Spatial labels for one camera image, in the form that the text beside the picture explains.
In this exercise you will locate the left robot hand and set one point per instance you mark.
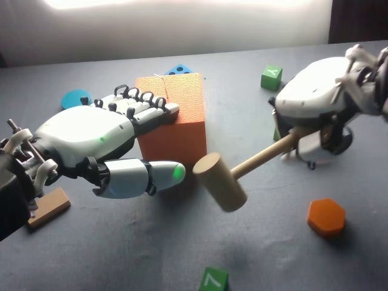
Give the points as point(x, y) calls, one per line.
point(82, 130)

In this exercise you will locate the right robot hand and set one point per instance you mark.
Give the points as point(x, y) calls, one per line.
point(309, 88)

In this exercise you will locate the large orange foam block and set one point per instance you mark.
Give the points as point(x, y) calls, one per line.
point(188, 121)

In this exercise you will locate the wooden mallet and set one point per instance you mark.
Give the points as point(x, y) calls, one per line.
point(221, 182)

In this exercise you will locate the large green foam cube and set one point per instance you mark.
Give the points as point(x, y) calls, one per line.
point(276, 135)

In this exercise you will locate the tan wooden rectangular block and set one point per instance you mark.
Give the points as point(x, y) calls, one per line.
point(54, 206)

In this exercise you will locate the blue block with holes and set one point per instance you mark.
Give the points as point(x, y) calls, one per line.
point(179, 69)

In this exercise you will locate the orange hexagon block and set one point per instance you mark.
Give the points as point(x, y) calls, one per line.
point(325, 216)

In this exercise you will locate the teal round disc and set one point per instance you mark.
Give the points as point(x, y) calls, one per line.
point(71, 100)

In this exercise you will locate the small green cube letter Y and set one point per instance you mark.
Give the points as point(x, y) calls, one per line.
point(270, 78)

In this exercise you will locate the grey table cloth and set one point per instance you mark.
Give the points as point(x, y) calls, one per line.
point(151, 242)

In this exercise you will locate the small green cube number 7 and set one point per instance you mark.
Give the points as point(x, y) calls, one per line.
point(213, 280)

